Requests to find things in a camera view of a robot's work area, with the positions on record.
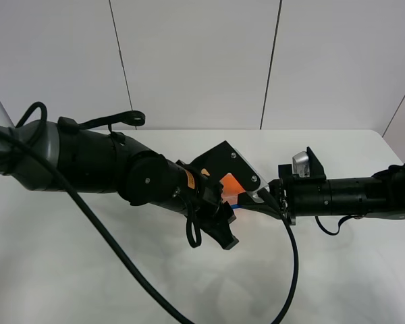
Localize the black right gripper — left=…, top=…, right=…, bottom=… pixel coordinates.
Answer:
left=238, top=164, right=327, bottom=225

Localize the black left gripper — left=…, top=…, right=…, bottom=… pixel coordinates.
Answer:
left=175, top=160, right=239, bottom=250

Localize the clear zip bag blue zipper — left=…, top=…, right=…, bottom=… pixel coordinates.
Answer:
left=222, top=193, right=251, bottom=209

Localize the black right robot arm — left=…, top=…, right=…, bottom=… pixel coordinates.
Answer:
left=269, top=158, right=405, bottom=225

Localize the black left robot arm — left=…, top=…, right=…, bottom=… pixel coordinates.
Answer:
left=30, top=121, right=238, bottom=250

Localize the orange fruit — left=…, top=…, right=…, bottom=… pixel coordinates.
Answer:
left=221, top=173, right=246, bottom=205

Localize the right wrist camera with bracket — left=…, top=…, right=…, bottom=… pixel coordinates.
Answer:
left=292, top=146, right=326, bottom=180

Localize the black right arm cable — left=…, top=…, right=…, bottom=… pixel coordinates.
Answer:
left=315, top=214, right=364, bottom=236

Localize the black left camera cable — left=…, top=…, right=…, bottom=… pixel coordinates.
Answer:
left=0, top=101, right=300, bottom=324

